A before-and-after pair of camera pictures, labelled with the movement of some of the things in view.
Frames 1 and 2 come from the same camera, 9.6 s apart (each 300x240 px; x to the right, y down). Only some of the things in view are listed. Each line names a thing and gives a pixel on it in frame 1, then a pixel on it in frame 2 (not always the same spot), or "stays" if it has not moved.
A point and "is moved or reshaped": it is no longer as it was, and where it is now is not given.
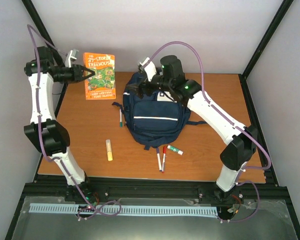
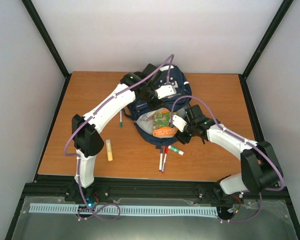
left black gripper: x=77 y=74 → x=153 y=106
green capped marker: x=120 y=116 stays
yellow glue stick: x=109 y=152 stays
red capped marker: x=164 y=153 stays
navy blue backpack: x=155 y=120 is moved or reshaped
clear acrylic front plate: x=259 y=219 stays
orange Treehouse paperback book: x=102 y=85 → x=161 y=123
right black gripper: x=138 y=86 → x=184 y=139
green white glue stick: x=180 y=152 stays
